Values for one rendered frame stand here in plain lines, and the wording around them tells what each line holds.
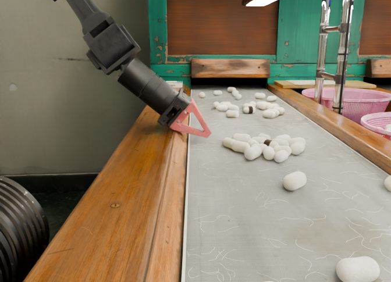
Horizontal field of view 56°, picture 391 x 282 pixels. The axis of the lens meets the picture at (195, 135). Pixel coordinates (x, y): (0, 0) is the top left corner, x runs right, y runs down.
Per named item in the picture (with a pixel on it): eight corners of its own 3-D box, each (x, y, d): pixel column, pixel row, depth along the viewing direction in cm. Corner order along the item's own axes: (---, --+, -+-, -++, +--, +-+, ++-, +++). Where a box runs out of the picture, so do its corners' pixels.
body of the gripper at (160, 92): (188, 93, 76) (159, 70, 75) (187, 100, 66) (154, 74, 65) (169, 117, 77) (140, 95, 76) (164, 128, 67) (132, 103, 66)
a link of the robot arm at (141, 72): (110, 77, 67) (130, 52, 67) (115, 78, 74) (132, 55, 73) (141, 101, 68) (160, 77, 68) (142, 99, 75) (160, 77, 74)
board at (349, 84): (283, 88, 130) (283, 85, 130) (273, 83, 145) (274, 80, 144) (376, 88, 130) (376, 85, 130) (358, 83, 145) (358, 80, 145)
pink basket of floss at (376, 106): (366, 137, 101) (370, 103, 98) (283, 121, 119) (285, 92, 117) (402, 122, 118) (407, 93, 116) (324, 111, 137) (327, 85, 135)
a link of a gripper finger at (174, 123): (219, 117, 77) (184, 89, 75) (221, 125, 70) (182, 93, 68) (198, 142, 78) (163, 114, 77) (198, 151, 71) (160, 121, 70)
